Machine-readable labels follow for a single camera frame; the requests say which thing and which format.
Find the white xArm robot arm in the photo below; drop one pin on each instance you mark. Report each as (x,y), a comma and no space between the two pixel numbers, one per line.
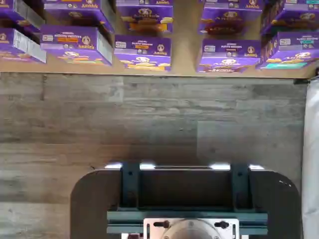
(192,231)

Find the purple Annie's box yellow label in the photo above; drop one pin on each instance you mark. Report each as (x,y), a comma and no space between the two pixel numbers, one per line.
(142,49)

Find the wooden shelf board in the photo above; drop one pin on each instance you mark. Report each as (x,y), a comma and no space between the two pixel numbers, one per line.
(187,49)

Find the purple Annie's box brown label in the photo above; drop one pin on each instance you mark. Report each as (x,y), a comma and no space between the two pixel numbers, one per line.
(229,52)

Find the purple Annie's snack box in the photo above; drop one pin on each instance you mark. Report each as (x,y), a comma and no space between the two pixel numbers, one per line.
(15,42)
(231,17)
(74,12)
(144,17)
(20,12)
(291,17)

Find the purple Annie's box orange label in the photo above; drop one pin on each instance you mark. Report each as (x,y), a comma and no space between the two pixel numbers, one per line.
(72,39)

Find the purple Annie's box teal label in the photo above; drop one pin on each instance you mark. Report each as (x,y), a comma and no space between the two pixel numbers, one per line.
(294,47)

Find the short teal aluminium bar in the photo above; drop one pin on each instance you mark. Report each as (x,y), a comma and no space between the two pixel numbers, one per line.
(240,186)
(129,186)

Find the silver mounting plate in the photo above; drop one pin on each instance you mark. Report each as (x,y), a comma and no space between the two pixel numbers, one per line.
(152,231)

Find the white plastic sheet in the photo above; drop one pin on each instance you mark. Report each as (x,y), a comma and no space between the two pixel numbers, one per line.
(311,149)

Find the dark rounded base plate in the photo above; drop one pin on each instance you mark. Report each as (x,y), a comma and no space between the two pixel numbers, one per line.
(94,199)

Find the long teal aluminium rail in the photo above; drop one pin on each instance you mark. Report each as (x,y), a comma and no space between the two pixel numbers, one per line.
(124,219)

